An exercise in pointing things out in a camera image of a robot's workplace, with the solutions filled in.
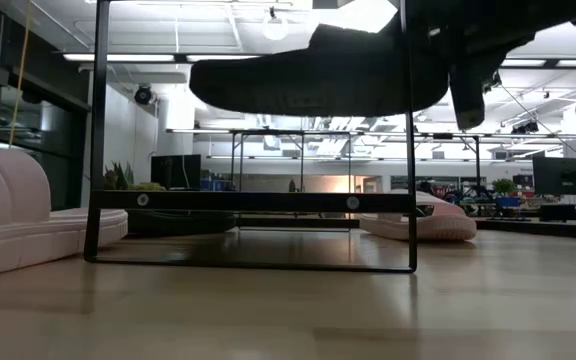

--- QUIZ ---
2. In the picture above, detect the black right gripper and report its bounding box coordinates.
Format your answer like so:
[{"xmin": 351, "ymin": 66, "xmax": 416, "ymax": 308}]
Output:
[{"xmin": 402, "ymin": 0, "xmax": 572, "ymax": 131}]

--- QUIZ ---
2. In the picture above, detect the pink rubber slide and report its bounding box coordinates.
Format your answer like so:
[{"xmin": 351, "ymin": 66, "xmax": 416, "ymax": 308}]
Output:
[
  {"xmin": 0, "ymin": 148, "xmax": 130, "ymax": 281},
  {"xmin": 359, "ymin": 189, "xmax": 478, "ymax": 243}
]

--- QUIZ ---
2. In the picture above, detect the black rubber slide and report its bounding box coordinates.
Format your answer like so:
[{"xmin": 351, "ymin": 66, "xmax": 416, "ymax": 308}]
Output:
[
  {"xmin": 189, "ymin": 23, "xmax": 450, "ymax": 119},
  {"xmin": 126, "ymin": 209, "xmax": 239, "ymax": 238}
]

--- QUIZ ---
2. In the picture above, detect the green bushy plant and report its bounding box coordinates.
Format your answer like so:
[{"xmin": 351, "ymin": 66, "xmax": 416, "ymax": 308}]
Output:
[{"xmin": 491, "ymin": 177, "xmax": 518, "ymax": 197}]

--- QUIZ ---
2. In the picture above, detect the black computer monitor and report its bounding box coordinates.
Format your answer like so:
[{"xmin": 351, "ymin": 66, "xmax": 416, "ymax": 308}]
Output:
[
  {"xmin": 150, "ymin": 153, "xmax": 203, "ymax": 191},
  {"xmin": 532, "ymin": 156, "xmax": 576, "ymax": 205}
]

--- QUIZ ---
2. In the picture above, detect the white globe ceiling lamp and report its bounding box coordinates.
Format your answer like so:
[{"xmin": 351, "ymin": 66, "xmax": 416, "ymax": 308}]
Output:
[{"xmin": 261, "ymin": 7, "xmax": 290, "ymax": 42}]

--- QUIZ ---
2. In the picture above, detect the black ceiling spotlight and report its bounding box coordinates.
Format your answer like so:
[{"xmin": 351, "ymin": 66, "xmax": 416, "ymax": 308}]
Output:
[{"xmin": 134, "ymin": 83, "xmax": 155, "ymax": 106}]

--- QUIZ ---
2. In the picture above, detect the potted succulent plant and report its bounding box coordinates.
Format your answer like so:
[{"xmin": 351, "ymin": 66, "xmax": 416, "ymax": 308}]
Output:
[{"xmin": 103, "ymin": 160, "xmax": 167, "ymax": 192}]

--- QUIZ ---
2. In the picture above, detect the black aluminium table frame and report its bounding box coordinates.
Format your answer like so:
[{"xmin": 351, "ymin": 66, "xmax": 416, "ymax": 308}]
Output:
[{"xmin": 237, "ymin": 214, "xmax": 576, "ymax": 242}]

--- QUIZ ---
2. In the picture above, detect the wooden shelf black metal frame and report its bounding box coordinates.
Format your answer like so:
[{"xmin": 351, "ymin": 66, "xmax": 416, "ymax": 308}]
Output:
[{"xmin": 83, "ymin": 0, "xmax": 418, "ymax": 274}]

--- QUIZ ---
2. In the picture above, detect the yellow cable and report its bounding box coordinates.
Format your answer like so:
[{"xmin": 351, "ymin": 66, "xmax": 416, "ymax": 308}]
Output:
[{"xmin": 0, "ymin": 0, "xmax": 33, "ymax": 147}]

